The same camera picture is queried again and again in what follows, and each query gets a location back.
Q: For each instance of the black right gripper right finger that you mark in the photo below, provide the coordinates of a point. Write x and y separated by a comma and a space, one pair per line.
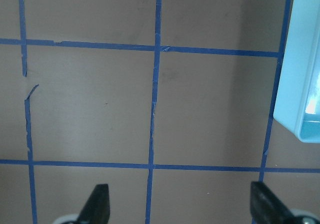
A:
266, 207

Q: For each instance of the turquoise plastic storage bin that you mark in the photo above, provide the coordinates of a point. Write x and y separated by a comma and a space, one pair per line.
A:
297, 102

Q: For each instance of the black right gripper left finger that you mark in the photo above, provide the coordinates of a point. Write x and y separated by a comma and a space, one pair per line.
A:
97, 207

